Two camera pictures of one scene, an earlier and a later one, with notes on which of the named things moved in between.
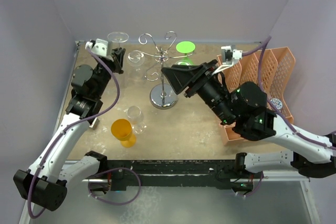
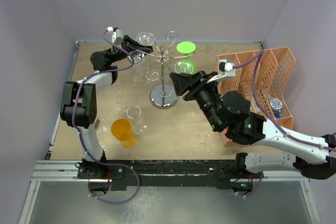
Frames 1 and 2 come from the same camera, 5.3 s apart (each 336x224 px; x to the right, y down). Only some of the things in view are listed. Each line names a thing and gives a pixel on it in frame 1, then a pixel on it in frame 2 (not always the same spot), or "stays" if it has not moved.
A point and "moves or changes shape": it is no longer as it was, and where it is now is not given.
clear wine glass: x=135 y=115 stays
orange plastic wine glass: x=121 y=130 stays
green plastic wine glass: x=185 y=47 stays
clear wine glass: x=118 y=37 moves or changes shape
